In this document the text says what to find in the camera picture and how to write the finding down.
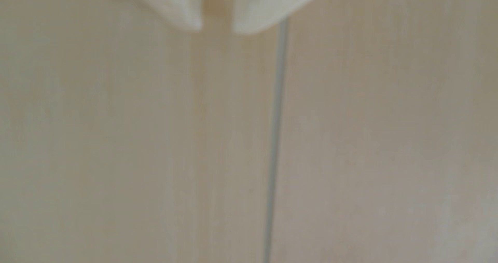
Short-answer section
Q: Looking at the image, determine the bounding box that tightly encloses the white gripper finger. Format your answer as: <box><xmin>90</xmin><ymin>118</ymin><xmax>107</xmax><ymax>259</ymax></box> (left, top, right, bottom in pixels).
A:
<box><xmin>232</xmin><ymin>0</ymin><xmax>324</xmax><ymax>35</ymax></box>
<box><xmin>126</xmin><ymin>0</ymin><xmax>204</xmax><ymax>32</ymax></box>

